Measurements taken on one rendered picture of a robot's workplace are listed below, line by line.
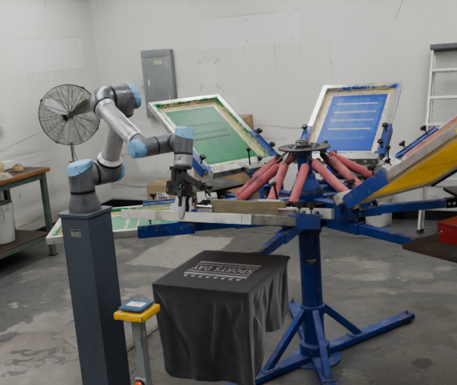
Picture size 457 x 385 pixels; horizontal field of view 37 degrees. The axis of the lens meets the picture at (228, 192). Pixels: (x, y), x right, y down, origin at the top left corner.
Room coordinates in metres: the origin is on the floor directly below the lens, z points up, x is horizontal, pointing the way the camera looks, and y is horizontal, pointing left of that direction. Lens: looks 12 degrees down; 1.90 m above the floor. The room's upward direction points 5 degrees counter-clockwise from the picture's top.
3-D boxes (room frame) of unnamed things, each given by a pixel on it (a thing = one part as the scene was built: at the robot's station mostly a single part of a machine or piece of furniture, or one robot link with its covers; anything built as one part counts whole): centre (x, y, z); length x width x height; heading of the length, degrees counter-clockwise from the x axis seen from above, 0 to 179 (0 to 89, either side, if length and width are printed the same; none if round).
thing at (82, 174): (3.14, 0.67, 1.37); 0.13 x 0.12 x 0.14; 128
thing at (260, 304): (2.77, -0.14, 0.74); 0.46 x 0.04 x 0.42; 153
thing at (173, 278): (2.85, 0.05, 0.95); 0.48 x 0.44 x 0.01; 153
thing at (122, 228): (3.80, 0.45, 1.05); 1.08 x 0.61 x 0.23; 93
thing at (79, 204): (3.14, 0.68, 1.25); 0.15 x 0.15 x 0.10
